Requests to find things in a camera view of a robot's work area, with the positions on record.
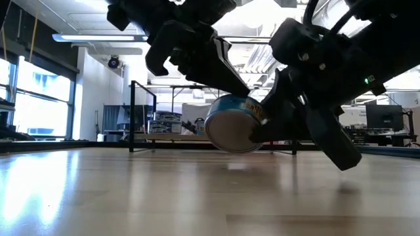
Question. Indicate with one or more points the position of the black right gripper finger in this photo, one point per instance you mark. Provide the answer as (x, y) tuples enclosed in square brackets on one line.
[(285, 95), (288, 129)]

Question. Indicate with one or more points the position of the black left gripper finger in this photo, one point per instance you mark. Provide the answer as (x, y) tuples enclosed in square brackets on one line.
[(213, 69), (164, 49)]

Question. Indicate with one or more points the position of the blue yellowfin tuna can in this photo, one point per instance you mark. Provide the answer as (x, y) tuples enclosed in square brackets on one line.
[(229, 128), (199, 127)]

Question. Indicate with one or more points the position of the navy label seafood can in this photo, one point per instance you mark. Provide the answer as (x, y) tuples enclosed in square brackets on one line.
[(168, 117), (164, 128)]

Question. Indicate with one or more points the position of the black round ceiling spotlight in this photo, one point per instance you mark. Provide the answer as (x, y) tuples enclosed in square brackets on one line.
[(113, 62)]

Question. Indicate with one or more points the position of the small black device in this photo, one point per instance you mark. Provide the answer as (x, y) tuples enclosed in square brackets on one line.
[(189, 128)]

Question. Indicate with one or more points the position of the black computer monitor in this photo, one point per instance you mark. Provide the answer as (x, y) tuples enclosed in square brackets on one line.
[(384, 118)]

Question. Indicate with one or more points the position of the cluttered background desk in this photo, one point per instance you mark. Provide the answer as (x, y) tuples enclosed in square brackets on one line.
[(377, 137)]

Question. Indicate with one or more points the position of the grey cabinet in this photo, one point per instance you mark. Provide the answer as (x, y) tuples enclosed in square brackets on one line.
[(111, 119)]

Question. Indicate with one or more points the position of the small white cup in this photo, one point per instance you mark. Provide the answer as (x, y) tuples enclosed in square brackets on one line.
[(100, 137)]

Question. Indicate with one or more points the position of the large window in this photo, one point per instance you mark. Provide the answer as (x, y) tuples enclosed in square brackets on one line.
[(39, 114)]

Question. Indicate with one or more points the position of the black background rack frame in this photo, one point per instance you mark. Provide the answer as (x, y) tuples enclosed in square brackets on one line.
[(183, 87)]

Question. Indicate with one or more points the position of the black aluminium table frame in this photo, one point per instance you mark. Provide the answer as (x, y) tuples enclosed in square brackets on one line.
[(65, 145)]

